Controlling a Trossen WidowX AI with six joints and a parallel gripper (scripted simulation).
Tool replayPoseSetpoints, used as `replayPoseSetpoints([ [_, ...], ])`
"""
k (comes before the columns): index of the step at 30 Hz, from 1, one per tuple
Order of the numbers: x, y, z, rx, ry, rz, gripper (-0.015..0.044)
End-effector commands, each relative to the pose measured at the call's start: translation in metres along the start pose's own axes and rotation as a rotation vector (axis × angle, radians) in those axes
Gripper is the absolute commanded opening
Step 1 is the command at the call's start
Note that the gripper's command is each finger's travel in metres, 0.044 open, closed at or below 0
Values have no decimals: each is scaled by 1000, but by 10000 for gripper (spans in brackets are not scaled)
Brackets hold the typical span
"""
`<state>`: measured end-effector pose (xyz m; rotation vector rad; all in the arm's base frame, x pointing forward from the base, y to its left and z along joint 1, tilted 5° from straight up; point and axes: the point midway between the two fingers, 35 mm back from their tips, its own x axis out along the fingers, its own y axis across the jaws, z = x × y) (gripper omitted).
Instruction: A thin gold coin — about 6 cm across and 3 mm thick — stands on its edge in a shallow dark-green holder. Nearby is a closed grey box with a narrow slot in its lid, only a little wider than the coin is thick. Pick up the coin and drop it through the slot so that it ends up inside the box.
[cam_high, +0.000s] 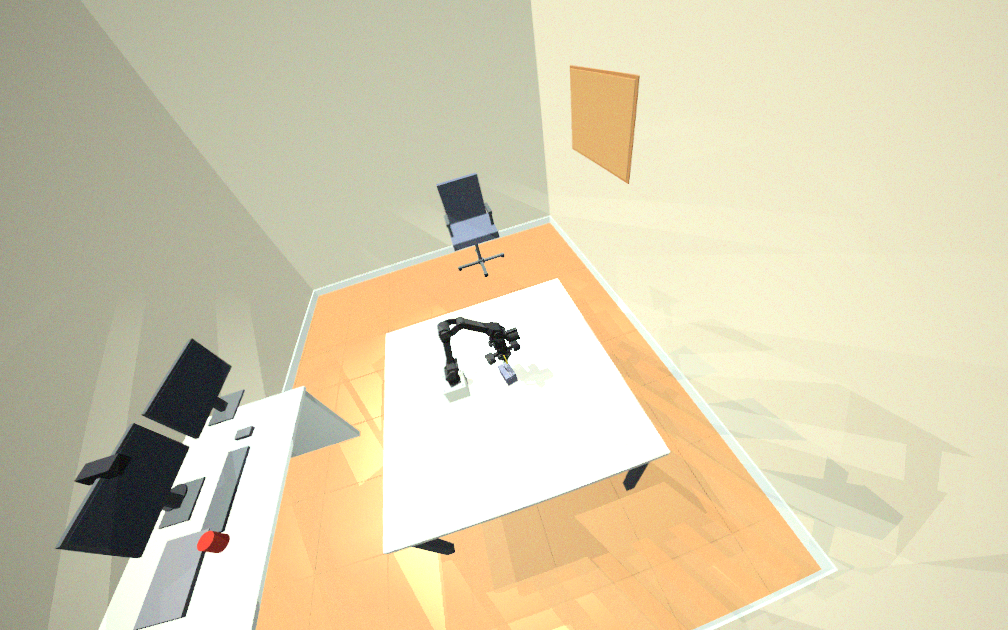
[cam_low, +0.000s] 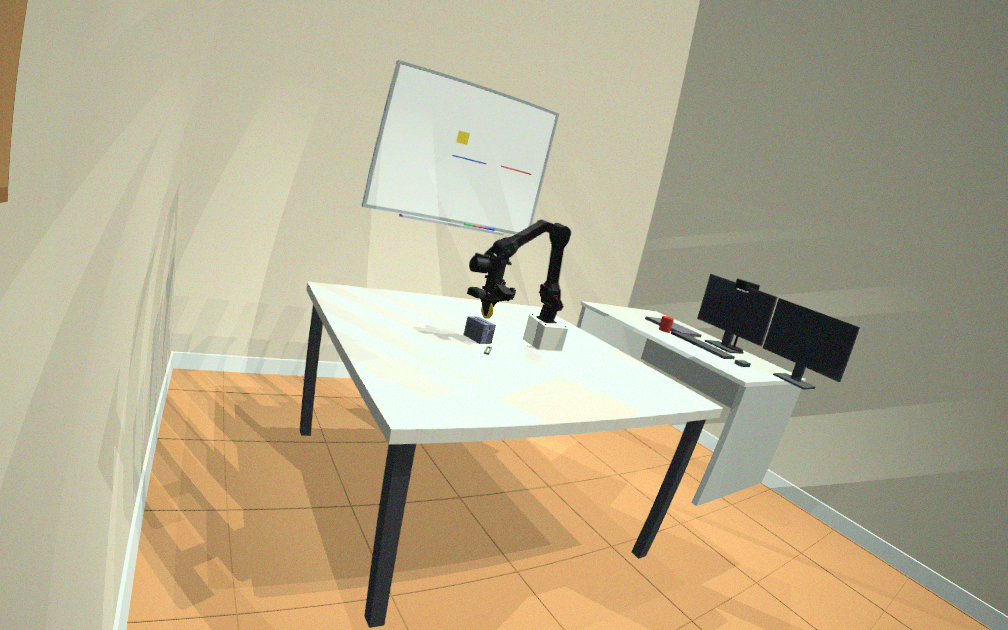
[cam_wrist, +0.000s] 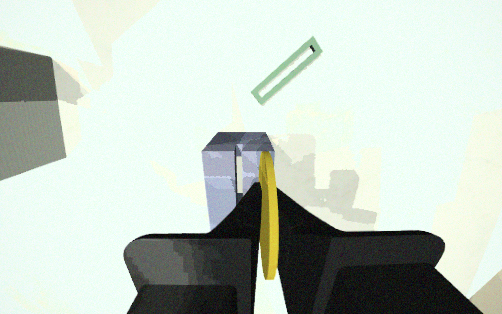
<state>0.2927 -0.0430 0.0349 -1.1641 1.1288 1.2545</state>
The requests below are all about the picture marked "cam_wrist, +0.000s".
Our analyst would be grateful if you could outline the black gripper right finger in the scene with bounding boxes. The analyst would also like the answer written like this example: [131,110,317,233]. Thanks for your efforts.
[276,187,446,314]

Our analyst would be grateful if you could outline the gold coin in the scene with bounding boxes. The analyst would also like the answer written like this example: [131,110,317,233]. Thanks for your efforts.
[259,151,279,280]

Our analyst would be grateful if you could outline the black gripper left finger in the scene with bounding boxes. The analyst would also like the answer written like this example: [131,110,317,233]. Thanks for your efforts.
[123,182,262,314]

